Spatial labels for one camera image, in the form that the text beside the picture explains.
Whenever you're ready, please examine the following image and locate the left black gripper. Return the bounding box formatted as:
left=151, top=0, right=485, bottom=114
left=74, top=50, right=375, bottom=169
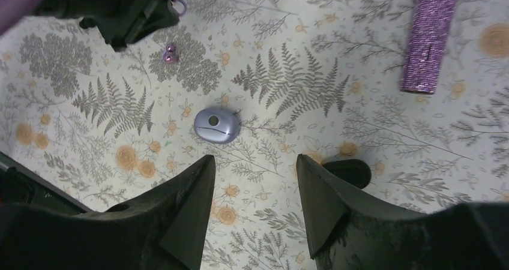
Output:
left=34, top=0, right=179, bottom=52

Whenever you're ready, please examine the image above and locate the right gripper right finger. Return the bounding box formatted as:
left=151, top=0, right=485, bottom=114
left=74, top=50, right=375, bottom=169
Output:
left=296, top=154, right=508, bottom=269

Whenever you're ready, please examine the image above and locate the lavender earbud charging case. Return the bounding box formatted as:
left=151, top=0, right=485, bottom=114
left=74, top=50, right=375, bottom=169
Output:
left=193, top=107, right=241, bottom=145

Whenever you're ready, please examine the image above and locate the floral patterned mat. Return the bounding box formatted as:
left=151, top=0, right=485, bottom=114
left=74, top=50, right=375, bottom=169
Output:
left=1, top=0, right=508, bottom=269

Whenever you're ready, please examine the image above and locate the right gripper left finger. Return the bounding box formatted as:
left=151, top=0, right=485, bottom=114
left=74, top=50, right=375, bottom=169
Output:
left=1, top=155, right=215, bottom=269

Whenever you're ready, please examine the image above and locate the black earbud case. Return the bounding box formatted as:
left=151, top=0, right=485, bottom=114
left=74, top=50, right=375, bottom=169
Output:
left=322, top=159, right=372, bottom=189

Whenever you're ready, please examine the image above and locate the purple glitter microphone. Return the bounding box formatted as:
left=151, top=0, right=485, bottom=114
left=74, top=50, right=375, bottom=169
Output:
left=400, top=0, right=457, bottom=94

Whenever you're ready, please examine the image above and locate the purple earbud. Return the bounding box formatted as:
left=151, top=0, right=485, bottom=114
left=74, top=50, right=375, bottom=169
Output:
left=161, top=44, right=179, bottom=64
left=169, top=0, right=188, bottom=17

